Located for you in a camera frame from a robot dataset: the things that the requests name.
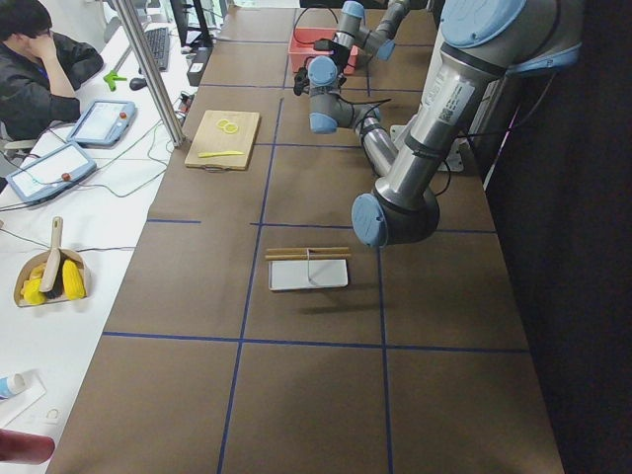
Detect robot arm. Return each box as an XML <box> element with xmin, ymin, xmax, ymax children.
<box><xmin>332</xmin><ymin>0</ymin><xmax>432</xmax><ymax>60</ymax></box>
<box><xmin>304</xmin><ymin>1</ymin><xmax>584</xmax><ymax>247</ymax></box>

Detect inner wooden rack rod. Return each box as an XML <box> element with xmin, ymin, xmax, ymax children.
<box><xmin>265</xmin><ymin>253</ymin><xmax>352</xmax><ymax>261</ymax></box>

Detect yellow plastic knife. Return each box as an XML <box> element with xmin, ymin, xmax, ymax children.
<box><xmin>197</xmin><ymin>150</ymin><xmax>244</xmax><ymax>158</ymax></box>

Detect front lemon slice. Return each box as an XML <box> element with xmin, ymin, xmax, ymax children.
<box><xmin>220</xmin><ymin>122</ymin><xmax>239</xmax><ymax>134</ymax></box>

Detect lemon slice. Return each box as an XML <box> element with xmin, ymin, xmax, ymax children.
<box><xmin>220</xmin><ymin>122</ymin><xmax>239</xmax><ymax>134</ymax></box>
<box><xmin>216</xmin><ymin>118</ymin><xmax>232</xmax><ymax>130</ymax></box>

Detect bamboo cutting board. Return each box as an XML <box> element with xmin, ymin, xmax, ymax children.
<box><xmin>185</xmin><ymin>110</ymin><xmax>261</xmax><ymax>171</ymax></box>

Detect rear lemon slice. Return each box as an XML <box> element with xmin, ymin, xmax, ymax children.
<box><xmin>216</xmin><ymin>118</ymin><xmax>232</xmax><ymax>130</ymax></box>

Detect pink plastic bin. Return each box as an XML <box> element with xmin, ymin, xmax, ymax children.
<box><xmin>287</xmin><ymin>27</ymin><xmax>336</xmax><ymax>73</ymax></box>

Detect far teach pendant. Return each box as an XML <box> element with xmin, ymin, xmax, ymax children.
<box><xmin>66</xmin><ymin>100</ymin><xmax>137</xmax><ymax>148</ymax></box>

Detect teach pendant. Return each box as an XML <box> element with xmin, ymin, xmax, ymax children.
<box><xmin>66</xmin><ymin>100</ymin><xmax>137</xmax><ymax>148</ymax></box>
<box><xmin>6</xmin><ymin>143</ymin><xmax>97</xmax><ymax>203</ymax></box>

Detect black keyboard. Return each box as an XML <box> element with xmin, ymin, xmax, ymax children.
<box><xmin>144</xmin><ymin>27</ymin><xmax>171</xmax><ymax>72</ymax></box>

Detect near teach pendant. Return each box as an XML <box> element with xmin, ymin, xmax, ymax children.
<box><xmin>6</xmin><ymin>143</ymin><xmax>97</xmax><ymax>203</ymax></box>

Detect green plastic tool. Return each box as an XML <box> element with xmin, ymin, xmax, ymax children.
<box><xmin>103</xmin><ymin>70</ymin><xmax>127</xmax><ymax>92</ymax></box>

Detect person in black jacket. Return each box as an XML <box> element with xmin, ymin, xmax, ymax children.
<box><xmin>1</xmin><ymin>1</ymin><xmax>104</xmax><ymax>140</ymax></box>

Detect red cylinder bottle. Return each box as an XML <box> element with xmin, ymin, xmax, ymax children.
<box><xmin>1</xmin><ymin>430</ymin><xmax>55</xmax><ymax>465</ymax></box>

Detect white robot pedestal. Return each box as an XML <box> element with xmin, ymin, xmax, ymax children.
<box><xmin>388</xmin><ymin>0</ymin><xmax>468</xmax><ymax>174</ymax></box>

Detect braided camera cable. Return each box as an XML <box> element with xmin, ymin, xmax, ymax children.
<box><xmin>292</xmin><ymin>3</ymin><xmax>342</xmax><ymax>48</ymax></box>

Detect aluminium frame post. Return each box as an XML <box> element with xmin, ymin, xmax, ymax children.
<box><xmin>113</xmin><ymin>0</ymin><xmax>186</xmax><ymax>148</ymax></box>

